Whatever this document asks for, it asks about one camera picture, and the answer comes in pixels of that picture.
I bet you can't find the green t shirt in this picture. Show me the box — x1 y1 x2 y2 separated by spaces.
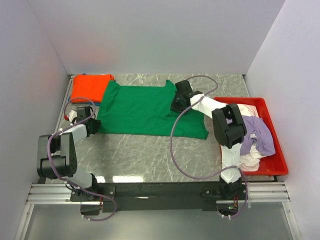
97 80 209 140

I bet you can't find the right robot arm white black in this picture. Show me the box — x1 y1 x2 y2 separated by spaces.
169 79 247 200

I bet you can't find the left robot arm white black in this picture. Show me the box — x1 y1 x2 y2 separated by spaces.
37 106 101 201

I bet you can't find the folded orange t shirt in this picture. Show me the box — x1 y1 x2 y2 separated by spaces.
69 73 115 104

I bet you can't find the lavender t shirt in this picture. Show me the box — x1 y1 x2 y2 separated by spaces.
240 115 276 156

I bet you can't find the pale pink t shirt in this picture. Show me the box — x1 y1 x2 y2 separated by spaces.
238 104 263 172

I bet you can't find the black base beam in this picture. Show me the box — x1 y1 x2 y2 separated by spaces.
69 181 251 213

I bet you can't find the red plastic bin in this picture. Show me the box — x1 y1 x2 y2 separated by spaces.
214 97 289 177

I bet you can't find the aluminium frame rail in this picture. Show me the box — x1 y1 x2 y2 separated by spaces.
26 182 290 205

